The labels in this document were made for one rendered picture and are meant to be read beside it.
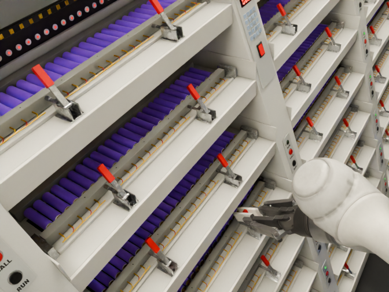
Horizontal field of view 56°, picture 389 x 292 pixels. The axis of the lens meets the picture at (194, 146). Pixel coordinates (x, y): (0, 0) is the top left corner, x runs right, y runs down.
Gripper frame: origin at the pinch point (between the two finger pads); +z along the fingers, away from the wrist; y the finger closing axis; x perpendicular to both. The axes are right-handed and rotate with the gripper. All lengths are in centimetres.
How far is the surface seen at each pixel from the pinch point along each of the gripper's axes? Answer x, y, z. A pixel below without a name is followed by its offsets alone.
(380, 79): -25, 112, 5
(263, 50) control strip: 33.9, 23.1, -10.4
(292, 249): -26.5, 10.9, 4.2
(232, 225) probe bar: -2.4, -2.3, 5.1
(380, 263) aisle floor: -100, 66, 16
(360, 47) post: 3, 88, -3
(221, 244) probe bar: -2.5, -8.9, 4.7
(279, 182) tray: -4.5, 17.7, 1.5
